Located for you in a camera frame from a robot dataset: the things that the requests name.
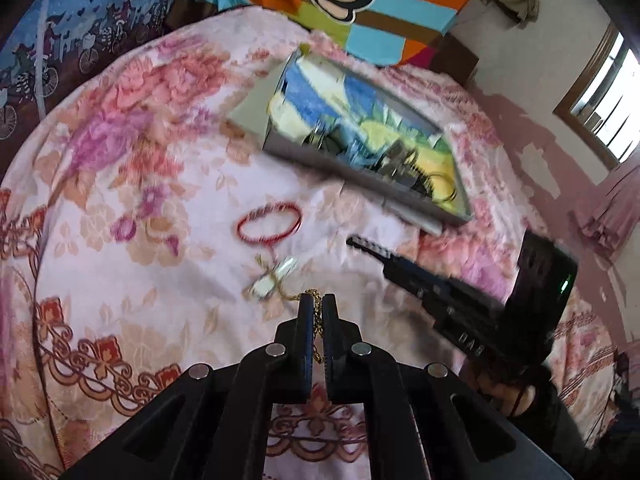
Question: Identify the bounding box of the red string bracelet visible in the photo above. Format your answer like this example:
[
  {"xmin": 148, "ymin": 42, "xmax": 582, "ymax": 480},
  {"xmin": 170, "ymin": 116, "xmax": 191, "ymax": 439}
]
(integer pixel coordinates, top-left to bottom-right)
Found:
[{"xmin": 235, "ymin": 201, "xmax": 304, "ymax": 247}]

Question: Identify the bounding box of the gold chain necklace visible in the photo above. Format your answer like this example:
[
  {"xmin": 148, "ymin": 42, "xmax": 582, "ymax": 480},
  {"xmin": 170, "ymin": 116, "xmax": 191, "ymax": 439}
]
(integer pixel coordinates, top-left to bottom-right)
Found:
[{"xmin": 243, "ymin": 251, "xmax": 327, "ymax": 365}]

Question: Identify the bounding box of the white hair clip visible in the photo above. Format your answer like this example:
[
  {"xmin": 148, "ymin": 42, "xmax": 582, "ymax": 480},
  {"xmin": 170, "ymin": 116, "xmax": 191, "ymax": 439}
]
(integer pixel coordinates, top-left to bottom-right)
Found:
[{"xmin": 248, "ymin": 256, "xmax": 298, "ymax": 300}]

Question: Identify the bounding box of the jewelry pile in tray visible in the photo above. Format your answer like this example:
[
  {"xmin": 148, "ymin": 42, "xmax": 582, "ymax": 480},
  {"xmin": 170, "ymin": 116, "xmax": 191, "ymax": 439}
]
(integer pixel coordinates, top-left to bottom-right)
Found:
[{"xmin": 303, "ymin": 125, "xmax": 434, "ymax": 198}]

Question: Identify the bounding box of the grey jewelry tray box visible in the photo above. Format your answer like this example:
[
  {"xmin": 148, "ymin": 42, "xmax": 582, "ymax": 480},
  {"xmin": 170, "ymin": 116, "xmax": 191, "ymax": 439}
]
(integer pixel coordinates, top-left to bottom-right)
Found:
[{"xmin": 228, "ymin": 44, "xmax": 474, "ymax": 226}]

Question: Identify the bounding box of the right hand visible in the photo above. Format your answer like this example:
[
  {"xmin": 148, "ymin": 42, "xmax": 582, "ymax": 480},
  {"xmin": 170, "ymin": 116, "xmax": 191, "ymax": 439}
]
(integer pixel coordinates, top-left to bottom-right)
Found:
[{"xmin": 459, "ymin": 360, "xmax": 536, "ymax": 417}]

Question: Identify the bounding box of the pink window curtain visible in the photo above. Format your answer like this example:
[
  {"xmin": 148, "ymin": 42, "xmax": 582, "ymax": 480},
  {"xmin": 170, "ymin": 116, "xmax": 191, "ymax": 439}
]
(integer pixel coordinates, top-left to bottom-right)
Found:
[{"xmin": 572, "ymin": 159, "xmax": 639, "ymax": 262}]

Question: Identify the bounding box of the dark wooden headboard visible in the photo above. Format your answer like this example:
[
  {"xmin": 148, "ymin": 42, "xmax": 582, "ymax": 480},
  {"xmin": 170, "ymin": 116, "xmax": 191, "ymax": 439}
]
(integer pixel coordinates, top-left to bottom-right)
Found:
[{"xmin": 428, "ymin": 34, "xmax": 480, "ymax": 87}]

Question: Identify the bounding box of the floral pink bed quilt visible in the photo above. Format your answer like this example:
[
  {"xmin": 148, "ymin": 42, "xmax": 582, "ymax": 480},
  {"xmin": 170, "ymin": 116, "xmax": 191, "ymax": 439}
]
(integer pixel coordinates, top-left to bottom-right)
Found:
[{"xmin": 1, "ymin": 9, "xmax": 547, "ymax": 479}]

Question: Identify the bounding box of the wooden framed window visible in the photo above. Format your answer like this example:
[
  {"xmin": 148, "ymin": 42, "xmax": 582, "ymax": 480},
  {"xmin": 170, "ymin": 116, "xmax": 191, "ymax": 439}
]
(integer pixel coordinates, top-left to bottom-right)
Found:
[{"xmin": 553, "ymin": 24, "xmax": 639, "ymax": 169}]

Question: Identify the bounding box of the black hair tie ring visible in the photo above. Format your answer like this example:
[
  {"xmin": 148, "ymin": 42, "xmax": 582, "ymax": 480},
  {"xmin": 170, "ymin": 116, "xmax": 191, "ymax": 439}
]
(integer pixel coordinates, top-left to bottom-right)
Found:
[{"xmin": 418, "ymin": 171, "xmax": 459, "ymax": 205}]

